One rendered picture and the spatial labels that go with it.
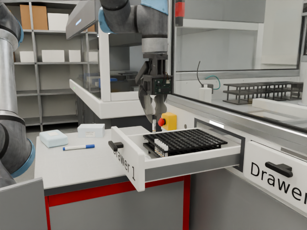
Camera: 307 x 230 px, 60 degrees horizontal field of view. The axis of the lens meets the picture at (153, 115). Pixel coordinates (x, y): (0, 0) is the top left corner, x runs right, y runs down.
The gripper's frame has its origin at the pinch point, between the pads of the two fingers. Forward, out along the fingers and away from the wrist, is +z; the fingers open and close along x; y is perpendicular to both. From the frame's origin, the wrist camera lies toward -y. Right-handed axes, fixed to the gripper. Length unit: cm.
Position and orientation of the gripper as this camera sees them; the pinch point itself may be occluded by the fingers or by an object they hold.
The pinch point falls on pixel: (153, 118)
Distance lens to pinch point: 84.6
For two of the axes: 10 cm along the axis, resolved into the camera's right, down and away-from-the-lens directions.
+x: 9.3, -1.0, 3.7
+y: 3.8, 2.0, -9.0
